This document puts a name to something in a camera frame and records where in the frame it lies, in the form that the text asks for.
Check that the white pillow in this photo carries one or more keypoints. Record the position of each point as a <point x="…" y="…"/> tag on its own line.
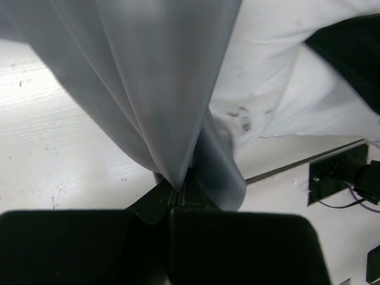
<point x="272" y="84"/>

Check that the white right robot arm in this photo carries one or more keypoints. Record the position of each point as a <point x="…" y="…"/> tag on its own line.
<point x="351" y="47"/>

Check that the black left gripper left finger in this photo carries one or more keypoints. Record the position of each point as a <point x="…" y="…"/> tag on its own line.
<point x="86" y="246"/>

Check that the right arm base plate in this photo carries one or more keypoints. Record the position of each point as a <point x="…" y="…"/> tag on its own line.
<point x="349" y="169"/>

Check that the grey pillowcase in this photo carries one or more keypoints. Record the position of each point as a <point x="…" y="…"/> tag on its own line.
<point x="144" y="71"/>

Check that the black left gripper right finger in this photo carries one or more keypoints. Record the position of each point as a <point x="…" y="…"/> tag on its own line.
<point x="211" y="246"/>

